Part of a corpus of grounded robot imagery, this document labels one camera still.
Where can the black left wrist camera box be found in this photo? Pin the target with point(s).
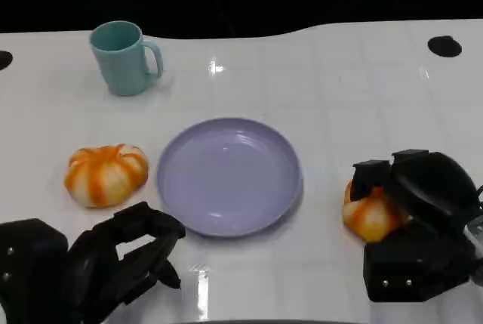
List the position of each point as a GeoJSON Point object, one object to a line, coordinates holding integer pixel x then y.
{"type": "Point", "coordinates": [30, 267]}

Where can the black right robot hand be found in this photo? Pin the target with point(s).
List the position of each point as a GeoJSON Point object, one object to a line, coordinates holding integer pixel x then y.
{"type": "Point", "coordinates": [437, 188]}

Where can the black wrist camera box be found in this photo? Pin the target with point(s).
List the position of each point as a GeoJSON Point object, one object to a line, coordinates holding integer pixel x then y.
{"type": "Point", "coordinates": [411, 263]}
{"type": "Point", "coordinates": [30, 267]}

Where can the lilac plate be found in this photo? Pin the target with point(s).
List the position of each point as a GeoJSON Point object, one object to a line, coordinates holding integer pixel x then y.
{"type": "Point", "coordinates": [226, 176]}

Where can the orange white toy bread roll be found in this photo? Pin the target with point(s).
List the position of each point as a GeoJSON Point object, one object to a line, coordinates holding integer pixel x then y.
{"type": "Point", "coordinates": [105, 176]}
{"type": "Point", "coordinates": [371, 218]}

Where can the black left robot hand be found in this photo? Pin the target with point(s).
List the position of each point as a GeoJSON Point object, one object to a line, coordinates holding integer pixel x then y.
{"type": "Point", "coordinates": [102, 263]}

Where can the pale green mug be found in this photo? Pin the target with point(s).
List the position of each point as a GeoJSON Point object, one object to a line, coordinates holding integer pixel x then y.
{"type": "Point", "coordinates": [120, 61]}

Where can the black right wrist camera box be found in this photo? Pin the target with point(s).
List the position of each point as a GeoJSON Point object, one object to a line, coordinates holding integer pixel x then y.
{"type": "Point", "coordinates": [411, 263]}

